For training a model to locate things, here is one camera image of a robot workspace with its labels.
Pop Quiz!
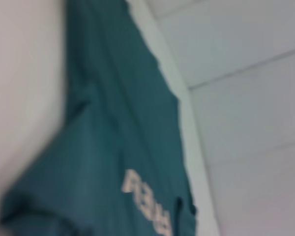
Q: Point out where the teal t-shirt with FREE print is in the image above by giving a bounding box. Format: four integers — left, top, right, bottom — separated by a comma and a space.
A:
0, 0, 200, 236

